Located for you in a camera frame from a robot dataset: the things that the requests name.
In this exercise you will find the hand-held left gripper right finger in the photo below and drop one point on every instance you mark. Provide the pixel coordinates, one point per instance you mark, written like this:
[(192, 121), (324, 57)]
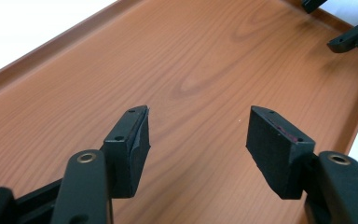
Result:
[(275, 155)]

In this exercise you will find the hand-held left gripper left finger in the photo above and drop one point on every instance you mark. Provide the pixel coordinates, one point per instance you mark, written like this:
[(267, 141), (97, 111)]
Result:
[(125, 155)]

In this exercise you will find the brown wood-grain tray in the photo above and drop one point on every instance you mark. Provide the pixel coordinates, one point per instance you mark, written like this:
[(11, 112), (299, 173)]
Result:
[(199, 71)]

